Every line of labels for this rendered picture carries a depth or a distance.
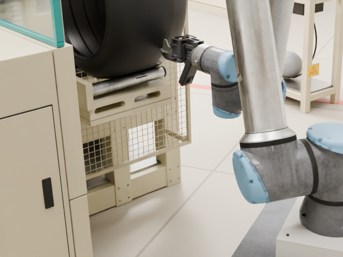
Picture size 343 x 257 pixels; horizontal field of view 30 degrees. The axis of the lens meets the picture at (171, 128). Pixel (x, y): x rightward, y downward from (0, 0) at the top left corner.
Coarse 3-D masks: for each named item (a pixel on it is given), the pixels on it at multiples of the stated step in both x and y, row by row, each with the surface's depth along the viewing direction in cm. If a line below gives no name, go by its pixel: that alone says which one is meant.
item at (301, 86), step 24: (312, 0) 413; (336, 0) 433; (312, 24) 420; (336, 24) 438; (312, 48) 427; (336, 48) 443; (288, 72) 461; (312, 72) 434; (336, 72) 449; (288, 96) 452; (312, 96) 442; (336, 96) 456
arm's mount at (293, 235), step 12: (300, 204) 187; (288, 216) 182; (288, 228) 176; (300, 228) 176; (276, 240) 173; (288, 240) 172; (300, 240) 171; (312, 240) 171; (324, 240) 170; (336, 240) 170; (276, 252) 174; (288, 252) 173; (300, 252) 171; (312, 252) 169; (324, 252) 168; (336, 252) 166
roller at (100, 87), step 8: (136, 72) 236; (144, 72) 237; (152, 72) 238; (160, 72) 240; (112, 80) 229; (120, 80) 230; (128, 80) 232; (136, 80) 234; (144, 80) 237; (152, 80) 240; (96, 88) 225; (104, 88) 226; (112, 88) 229; (120, 88) 232
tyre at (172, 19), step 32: (64, 0) 256; (96, 0) 264; (128, 0) 207; (160, 0) 214; (64, 32) 246; (96, 32) 261; (128, 32) 212; (160, 32) 219; (96, 64) 228; (128, 64) 223
